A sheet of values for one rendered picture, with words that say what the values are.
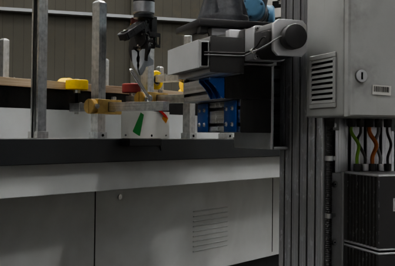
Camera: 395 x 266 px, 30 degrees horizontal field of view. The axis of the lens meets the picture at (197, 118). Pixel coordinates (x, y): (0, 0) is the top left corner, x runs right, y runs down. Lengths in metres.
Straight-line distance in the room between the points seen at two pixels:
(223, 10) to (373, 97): 0.60
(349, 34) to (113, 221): 1.50
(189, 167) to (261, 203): 0.90
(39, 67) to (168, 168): 0.73
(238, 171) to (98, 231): 0.71
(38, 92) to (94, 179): 0.38
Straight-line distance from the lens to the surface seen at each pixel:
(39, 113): 2.33
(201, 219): 3.33
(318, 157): 1.88
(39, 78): 2.33
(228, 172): 3.12
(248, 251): 3.66
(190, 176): 2.92
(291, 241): 2.03
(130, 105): 2.46
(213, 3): 2.13
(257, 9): 2.37
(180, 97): 2.64
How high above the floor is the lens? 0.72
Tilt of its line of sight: 1 degrees up
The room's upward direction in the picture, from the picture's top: 1 degrees clockwise
